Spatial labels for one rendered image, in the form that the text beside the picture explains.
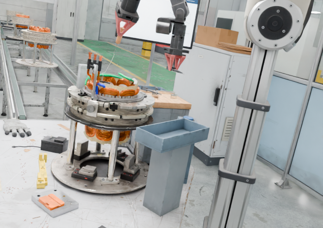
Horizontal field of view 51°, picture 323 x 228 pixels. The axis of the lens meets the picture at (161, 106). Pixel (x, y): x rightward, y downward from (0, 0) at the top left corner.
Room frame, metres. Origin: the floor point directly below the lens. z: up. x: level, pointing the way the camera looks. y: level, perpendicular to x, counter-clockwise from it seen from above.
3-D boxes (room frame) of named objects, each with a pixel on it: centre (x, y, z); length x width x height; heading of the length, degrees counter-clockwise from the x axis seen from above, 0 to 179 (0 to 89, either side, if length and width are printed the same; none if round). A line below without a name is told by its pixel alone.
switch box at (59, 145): (1.35, 0.42, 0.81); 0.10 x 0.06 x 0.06; 85
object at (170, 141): (1.04, -0.05, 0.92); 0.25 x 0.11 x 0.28; 142
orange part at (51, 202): (0.92, 0.28, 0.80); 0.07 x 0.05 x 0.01; 53
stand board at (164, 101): (1.46, 0.00, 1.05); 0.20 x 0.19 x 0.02; 26
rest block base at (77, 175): (1.12, 0.23, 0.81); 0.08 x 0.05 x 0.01; 84
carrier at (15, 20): (5.13, 2.25, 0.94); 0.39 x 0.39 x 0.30
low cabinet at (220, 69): (3.88, -0.56, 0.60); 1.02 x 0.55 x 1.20; 28
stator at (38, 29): (3.25, 1.26, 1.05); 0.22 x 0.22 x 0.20
